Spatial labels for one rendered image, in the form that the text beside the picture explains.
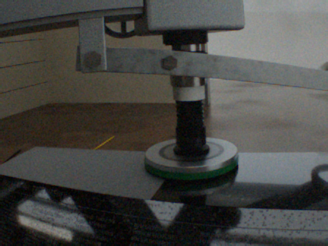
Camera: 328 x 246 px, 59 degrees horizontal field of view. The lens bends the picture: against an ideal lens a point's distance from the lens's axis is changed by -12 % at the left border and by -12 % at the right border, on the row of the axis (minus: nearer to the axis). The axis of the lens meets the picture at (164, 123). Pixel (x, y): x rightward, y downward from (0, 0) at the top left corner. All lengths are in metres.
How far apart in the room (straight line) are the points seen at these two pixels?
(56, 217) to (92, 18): 0.41
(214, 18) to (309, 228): 0.42
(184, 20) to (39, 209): 0.50
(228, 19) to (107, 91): 6.02
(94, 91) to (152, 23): 6.19
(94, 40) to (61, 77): 6.67
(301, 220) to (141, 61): 0.42
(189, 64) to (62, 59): 6.60
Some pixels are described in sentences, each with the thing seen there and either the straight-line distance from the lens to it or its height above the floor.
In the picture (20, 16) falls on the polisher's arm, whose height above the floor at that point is 1.16.
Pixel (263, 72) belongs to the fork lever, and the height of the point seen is 1.01.
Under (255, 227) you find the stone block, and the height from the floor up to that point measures 0.78.
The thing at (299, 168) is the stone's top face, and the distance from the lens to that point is 0.75.
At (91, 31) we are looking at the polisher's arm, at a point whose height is 1.12.
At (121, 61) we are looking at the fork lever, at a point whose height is 1.05.
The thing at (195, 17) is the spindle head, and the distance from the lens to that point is 0.62.
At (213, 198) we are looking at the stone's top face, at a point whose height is 0.80.
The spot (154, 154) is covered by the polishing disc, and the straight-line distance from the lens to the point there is 0.75.
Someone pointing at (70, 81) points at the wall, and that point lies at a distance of 7.12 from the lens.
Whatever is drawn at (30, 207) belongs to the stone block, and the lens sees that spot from 0.75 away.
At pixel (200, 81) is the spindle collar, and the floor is 1.00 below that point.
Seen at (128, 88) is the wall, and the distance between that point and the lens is 6.34.
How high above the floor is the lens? 1.08
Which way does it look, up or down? 14 degrees down
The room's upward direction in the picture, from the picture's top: 4 degrees counter-clockwise
